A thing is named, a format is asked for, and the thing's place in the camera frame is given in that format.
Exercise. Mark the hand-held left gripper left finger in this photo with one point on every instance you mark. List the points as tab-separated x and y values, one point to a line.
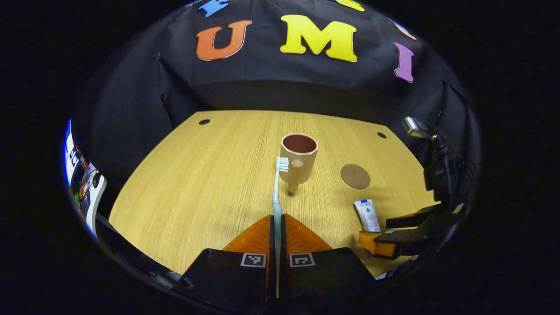
232	280

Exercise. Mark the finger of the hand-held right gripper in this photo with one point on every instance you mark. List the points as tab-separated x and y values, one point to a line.
407	238
415	216

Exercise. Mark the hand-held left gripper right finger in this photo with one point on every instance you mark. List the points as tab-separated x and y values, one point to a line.
323	275

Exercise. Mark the white toothpaste tube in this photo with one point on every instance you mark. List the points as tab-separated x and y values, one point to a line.
367	215

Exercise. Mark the round brown coaster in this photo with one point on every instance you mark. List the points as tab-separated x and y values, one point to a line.
355	176

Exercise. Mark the light blue toothbrush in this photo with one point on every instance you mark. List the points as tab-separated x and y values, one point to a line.
277	197

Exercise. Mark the tan cup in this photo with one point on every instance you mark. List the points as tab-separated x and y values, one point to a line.
302	173

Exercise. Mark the white device box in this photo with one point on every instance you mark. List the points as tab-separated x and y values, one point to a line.
97	201

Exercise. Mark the black backdrop cloth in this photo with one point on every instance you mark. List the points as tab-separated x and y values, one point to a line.
271	83

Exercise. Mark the bright monitor screen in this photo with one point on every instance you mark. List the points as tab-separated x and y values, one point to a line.
68	153

